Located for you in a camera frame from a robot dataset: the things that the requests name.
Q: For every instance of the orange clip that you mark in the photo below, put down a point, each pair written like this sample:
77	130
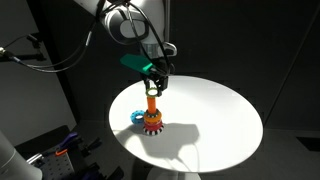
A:
61	152

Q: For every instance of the white table pedestal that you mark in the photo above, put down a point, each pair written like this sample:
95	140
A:
173	175

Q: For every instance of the black perforated breadboard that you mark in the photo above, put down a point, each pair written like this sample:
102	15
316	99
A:
53	166

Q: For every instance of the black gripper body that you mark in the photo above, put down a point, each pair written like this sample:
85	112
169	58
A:
158	71

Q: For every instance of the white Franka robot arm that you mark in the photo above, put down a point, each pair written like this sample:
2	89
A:
133	20

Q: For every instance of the grey vertical pole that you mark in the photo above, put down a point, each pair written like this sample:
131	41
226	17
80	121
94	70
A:
167	20

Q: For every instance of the silver metal bar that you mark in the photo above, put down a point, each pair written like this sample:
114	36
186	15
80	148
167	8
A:
34	158

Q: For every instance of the black clamp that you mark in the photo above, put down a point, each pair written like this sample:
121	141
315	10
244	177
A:
91	145

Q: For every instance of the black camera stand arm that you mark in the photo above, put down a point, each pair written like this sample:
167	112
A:
23	56

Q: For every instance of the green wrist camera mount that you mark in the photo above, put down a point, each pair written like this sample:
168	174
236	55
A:
136	63

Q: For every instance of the orange stand peg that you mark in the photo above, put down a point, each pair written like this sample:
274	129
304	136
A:
151	104

